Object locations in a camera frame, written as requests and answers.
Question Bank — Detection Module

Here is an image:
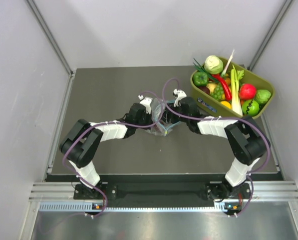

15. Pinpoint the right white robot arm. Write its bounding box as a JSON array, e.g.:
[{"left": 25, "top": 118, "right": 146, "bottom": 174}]
[{"left": 163, "top": 97, "right": 271, "bottom": 198}]

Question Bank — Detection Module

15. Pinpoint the red fake chili pepper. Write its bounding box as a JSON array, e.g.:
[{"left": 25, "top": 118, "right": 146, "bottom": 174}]
[{"left": 212, "top": 74, "right": 232, "bottom": 102}]

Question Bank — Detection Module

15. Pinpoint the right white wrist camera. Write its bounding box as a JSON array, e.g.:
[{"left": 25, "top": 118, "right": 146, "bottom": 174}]
[{"left": 173, "top": 89, "right": 187, "bottom": 107}]

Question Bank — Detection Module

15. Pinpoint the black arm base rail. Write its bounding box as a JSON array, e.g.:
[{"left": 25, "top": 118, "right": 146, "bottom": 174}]
[{"left": 73, "top": 174, "right": 251, "bottom": 208}]

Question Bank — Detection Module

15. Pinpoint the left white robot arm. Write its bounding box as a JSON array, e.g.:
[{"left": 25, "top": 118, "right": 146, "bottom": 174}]
[{"left": 59, "top": 97, "right": 153, "bottom": 198}]

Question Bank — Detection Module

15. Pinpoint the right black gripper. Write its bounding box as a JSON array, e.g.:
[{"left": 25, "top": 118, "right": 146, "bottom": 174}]
[{"left": 160, "top": 101, "right": 190, "bottom": 124}]

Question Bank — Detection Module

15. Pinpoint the grey slotted cable duct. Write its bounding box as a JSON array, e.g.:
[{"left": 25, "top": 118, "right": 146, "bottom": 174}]
[{"left": 38, "top": 199, "right": 244, "bottom": 213}]

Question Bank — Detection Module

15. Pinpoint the beige fake potato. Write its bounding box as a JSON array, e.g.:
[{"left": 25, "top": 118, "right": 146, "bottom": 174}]
[{"left": 206, "top": 82, "right": 217, "bottom": 94}]

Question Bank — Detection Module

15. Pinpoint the dark purple fake passionfruit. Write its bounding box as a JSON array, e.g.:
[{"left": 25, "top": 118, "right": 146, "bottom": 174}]
[{"left": 198, "top": 86, "right": 210, "bottom": 95}]

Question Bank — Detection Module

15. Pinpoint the green fake bell pepper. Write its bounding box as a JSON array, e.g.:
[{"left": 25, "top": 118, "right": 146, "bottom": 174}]
[{"left": 193, "top": 72, "right": 209, "bottom": 87}]

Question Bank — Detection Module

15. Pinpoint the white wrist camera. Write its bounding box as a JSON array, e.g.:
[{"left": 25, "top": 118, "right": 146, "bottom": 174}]
[
  {"left": 138, "top": 94, "right": 153, "bottom": 114},
  {"left": 173, "top": 89, "right": 187, "bottom": 107}
]

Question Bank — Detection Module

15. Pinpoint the olive green plastic bin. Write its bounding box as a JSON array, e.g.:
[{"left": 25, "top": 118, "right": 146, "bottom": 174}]
[{"left": 190, "top": 57, "right": 275, "bottom": 119}]

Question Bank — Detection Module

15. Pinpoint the green fake grape bunch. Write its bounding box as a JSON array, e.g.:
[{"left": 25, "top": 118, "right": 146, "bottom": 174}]
[{"left": 210, "top": 83, "right": 226, "bottom": 102}]

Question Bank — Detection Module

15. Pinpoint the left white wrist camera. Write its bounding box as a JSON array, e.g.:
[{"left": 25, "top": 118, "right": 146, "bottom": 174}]
[{"left": 138, "top": 94, "right": 153, "bottom": 114}]

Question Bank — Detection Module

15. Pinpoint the green bumpy fake fruit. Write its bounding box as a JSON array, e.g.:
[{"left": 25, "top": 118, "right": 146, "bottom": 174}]
[{"left": 255, "top": 89, "right": 272, "bottom": 105}]

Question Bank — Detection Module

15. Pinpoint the red fake apple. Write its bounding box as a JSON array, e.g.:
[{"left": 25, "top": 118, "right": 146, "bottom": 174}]
[{"left": 239, "top": 83, "right": 257, "bottom": 101}]

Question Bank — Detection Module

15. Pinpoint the green fake watermelon ball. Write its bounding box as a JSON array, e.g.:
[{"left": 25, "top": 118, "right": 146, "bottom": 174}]
[{"left": 242, "top": 99, "right": 260, "bottom": 117}]

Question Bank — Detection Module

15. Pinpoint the light green fake cabbage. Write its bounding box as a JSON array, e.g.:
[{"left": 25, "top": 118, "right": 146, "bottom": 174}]
[{"left": 204, "top": 55, "right": 224, "bottom": 75}]

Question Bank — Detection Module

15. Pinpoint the clear zip top bag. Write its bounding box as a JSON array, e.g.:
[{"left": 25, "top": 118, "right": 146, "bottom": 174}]
[{"left": 146, "top": 98, "right": 180, "bottom": 137}]

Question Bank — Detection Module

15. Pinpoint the fake celery stalk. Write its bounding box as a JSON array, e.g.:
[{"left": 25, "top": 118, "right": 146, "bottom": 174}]
[{"left": 231, "top": 65, "right": 244, "bottom": 117}]

